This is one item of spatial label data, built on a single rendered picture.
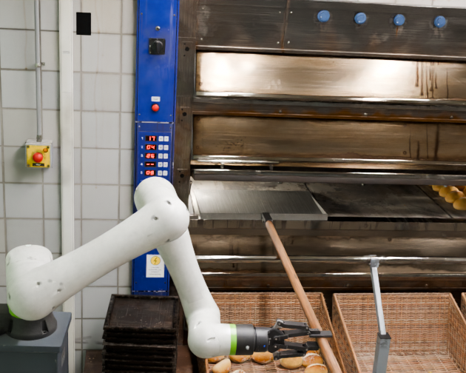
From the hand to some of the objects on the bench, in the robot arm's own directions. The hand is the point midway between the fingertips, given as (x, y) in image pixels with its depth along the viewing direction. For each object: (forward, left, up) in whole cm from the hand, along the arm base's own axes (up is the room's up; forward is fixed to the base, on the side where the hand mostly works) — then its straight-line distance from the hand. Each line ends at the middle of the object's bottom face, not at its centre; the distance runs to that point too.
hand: (319, 339), depth 230 cm
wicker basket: (+54, +77, -60) cm, 111 cm away
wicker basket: (-5, +74, -60) cm, 95 cm away
